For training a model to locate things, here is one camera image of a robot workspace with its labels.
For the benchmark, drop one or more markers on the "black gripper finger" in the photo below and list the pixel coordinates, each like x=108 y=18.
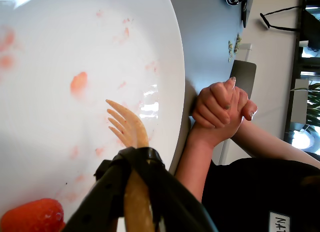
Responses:
x=172 y=199
x=107 y=187

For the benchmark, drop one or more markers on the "light wooden fork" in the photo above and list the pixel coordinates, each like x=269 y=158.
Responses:
x=136 y=131

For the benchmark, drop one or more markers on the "whole red strawberry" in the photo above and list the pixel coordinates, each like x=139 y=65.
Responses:
x=32 y=215

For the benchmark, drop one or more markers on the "person's right forearm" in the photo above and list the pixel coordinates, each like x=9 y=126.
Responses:
x=275 y=146

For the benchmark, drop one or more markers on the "small orange strawberry piece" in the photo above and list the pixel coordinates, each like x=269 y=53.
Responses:
x=78 y=83

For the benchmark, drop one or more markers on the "person's left hand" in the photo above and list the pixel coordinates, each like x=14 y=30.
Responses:
x=232 y=126

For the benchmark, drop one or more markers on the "person's right hand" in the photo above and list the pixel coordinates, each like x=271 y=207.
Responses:
x=212 y=101

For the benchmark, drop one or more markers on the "white name tag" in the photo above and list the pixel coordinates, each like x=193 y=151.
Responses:
x=280 y=222

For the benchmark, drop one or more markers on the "grey phone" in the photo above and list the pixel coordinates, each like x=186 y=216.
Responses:
x=246 y=74

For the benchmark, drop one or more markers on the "large white plate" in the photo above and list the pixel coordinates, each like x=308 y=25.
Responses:
x=75 y=41

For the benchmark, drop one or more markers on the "gray cabinet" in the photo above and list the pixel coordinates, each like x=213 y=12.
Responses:
x=298 y=104

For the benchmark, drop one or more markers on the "green crumb pile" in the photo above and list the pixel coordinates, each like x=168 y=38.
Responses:
x=235 y=45

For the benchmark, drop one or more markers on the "green potted plant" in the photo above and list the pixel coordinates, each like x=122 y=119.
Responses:
x=313 y=104

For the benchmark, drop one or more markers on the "black flat device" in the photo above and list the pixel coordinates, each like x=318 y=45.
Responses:
x=245 y=9

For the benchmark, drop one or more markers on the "black bag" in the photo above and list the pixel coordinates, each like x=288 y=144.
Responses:
x=311 y=29

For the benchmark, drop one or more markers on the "white post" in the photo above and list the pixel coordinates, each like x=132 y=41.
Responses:
x=246 y=50

